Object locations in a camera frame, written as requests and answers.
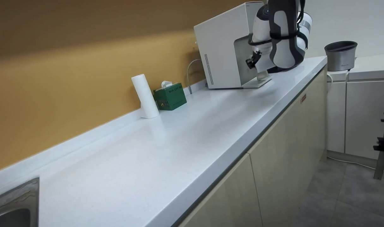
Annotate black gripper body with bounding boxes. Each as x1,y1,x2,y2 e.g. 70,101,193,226
248,46,263,63

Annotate white coffee maker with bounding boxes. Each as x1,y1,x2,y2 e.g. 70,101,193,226
193,2,273,91

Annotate grey bucket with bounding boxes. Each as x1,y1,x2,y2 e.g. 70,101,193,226
323,39,358,74

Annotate beige cabinet door with label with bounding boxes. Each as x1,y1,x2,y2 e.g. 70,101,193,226
297,67,328,193

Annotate green tissue box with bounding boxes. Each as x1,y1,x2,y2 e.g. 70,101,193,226
151,82,188,113

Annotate white paper towel roll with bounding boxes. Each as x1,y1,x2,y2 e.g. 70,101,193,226
129,74,160,120

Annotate white cabinet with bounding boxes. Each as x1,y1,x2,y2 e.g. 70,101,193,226
324,52,384,164

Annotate black and white tripod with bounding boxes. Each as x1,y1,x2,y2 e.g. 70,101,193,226
371,111,384,182

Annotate steel sink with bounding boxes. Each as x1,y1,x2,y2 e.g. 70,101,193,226
0,177,41,227

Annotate thin white power cable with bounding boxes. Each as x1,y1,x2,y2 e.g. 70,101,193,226
184,57,201,91

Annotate grey cable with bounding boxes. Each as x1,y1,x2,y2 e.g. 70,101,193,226
342,70,349,155

